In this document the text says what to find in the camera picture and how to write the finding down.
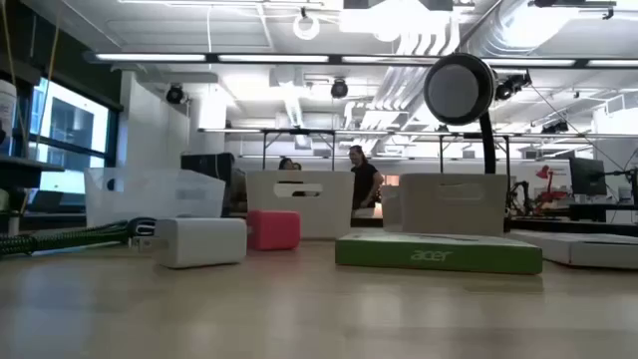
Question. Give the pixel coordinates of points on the pink charger cube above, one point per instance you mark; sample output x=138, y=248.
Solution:
x=274, y=229

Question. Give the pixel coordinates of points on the white charger cube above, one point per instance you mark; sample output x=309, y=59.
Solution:
x=202, y=242

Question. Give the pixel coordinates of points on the white acer product box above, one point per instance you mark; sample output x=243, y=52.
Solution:
x=438, y=255

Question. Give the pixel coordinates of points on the white labelled box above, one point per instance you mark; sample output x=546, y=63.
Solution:
x=588, y=249

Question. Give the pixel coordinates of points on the white plastic bin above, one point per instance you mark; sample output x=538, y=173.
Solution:
x=299, y=214

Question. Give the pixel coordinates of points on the grey plastic bin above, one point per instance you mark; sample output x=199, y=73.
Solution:
x=448, y=214

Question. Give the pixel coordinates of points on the clear plastic bin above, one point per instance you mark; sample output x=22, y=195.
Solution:
x=149, y=197

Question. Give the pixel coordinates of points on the black framed background table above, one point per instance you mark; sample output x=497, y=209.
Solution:
x=299, y=131
x=473, y=135

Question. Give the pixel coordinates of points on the black ceiling spotlight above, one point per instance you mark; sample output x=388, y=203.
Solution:
x=339, y=89
x=175, y=95

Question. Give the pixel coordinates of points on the black cabinet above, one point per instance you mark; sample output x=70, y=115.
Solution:
x=207, y=164

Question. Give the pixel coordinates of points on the black desk lamp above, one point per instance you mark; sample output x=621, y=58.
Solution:
x=458, y=90

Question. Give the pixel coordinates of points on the red desk lamp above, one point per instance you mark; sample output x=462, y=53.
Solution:
x=548, y=184

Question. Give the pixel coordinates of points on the black background monitor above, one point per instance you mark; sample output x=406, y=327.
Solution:
x=587, y=177

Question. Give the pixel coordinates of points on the black desk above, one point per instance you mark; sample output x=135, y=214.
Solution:
x=25, y=172

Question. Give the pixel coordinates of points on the white wipes canister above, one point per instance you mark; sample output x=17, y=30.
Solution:
x=7, y=109

